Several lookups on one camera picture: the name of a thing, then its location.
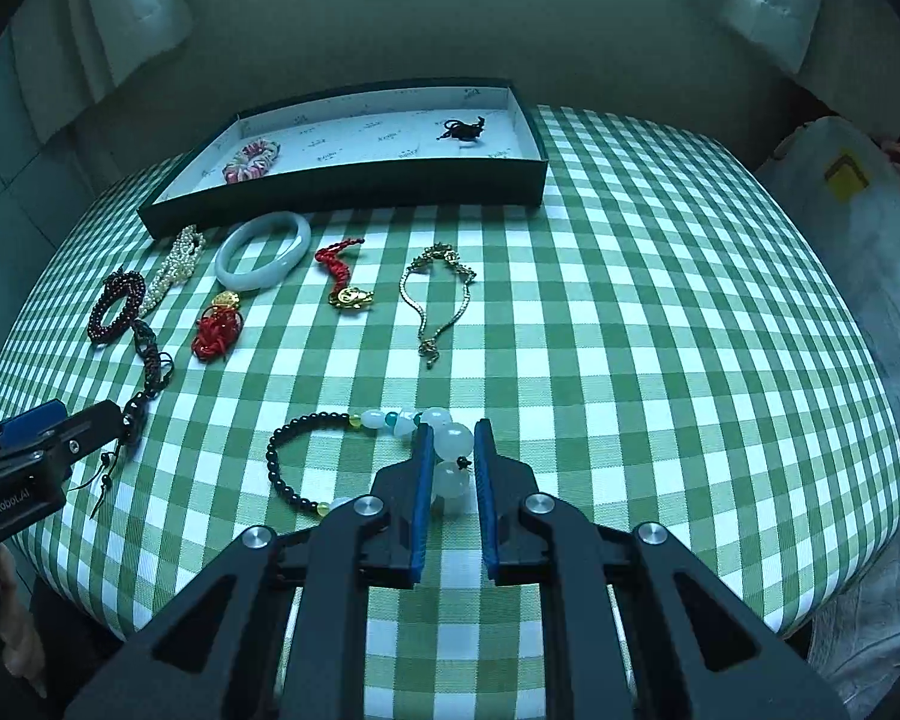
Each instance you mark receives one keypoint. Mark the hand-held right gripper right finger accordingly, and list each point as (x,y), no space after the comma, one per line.
(486,510)

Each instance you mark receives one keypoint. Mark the red tassel charm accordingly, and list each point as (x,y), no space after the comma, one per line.
(214,337)

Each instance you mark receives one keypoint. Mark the pale patterned blanket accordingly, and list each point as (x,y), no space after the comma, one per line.
(870,615)

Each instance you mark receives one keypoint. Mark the person's left forearm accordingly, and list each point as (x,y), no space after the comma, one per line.
(22,630)

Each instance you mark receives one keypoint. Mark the white bag with yellow mark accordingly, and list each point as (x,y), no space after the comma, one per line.
(817,225)

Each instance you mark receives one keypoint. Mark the pale jade bangle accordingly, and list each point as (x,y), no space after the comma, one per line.
(225,268)

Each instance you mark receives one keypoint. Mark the white curtain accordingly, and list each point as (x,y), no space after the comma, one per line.
(105,15)
(795,0)

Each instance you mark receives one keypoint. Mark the pink scrunchie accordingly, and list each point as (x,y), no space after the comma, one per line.
(251,163)

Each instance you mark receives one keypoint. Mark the white shallow cardboard tray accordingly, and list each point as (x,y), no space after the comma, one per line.
(390,127)

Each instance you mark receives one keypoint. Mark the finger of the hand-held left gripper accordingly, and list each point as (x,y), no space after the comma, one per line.
(90,427)
(34,421)

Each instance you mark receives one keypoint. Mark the green checked tablecloth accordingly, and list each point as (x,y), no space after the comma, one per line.
(645,315)

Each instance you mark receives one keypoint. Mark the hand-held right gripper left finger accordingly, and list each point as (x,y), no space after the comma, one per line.
(422,510)

